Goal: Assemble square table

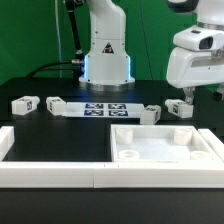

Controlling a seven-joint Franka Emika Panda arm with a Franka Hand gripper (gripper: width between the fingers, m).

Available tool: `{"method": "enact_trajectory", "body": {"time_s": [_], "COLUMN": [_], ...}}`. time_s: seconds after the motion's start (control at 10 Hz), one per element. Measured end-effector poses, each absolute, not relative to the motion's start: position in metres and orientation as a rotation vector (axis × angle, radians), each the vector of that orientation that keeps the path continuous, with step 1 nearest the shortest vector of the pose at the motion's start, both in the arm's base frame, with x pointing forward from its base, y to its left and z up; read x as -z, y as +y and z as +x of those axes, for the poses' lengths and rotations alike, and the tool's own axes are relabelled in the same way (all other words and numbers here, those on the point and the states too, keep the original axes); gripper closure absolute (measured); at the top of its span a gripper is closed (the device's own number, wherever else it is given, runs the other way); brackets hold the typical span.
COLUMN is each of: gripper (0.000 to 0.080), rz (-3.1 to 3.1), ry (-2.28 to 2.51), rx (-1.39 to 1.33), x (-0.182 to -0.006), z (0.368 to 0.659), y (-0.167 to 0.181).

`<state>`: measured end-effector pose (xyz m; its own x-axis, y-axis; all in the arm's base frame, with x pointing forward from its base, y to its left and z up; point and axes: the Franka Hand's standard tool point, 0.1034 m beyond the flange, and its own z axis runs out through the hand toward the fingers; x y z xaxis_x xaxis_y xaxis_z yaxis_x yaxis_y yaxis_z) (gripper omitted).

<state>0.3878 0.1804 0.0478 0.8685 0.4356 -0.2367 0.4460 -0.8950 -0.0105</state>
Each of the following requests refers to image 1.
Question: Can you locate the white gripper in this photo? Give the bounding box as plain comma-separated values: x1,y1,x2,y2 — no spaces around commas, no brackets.
166,47,224,104

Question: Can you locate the white square table top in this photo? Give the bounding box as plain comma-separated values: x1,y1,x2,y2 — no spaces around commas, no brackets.
110,125,214,162

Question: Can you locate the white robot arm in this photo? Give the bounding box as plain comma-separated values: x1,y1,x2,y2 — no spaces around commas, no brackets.
64,0,224,105

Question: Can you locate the white sheet with markers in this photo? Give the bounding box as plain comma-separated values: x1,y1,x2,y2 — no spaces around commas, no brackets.
64,102,144,118

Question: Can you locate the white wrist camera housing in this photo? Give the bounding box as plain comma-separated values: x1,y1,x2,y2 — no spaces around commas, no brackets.
173,26,224,51

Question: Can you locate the black cable bundle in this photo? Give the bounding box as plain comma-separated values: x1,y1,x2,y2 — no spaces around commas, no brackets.
26,0,85,78

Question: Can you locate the white U-shaped fence wall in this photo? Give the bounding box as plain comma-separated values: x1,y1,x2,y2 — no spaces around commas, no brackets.
0,126,224,188

